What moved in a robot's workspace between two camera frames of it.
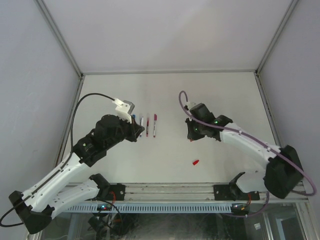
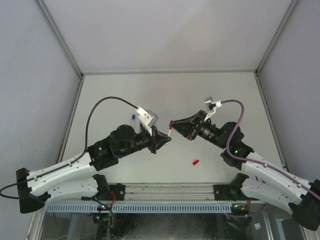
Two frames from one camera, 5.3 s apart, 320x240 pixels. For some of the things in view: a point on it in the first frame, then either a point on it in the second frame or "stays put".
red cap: [195, 162] stays put
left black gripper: [133, 130] → [154, 139]
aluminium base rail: [188, 193] stays put
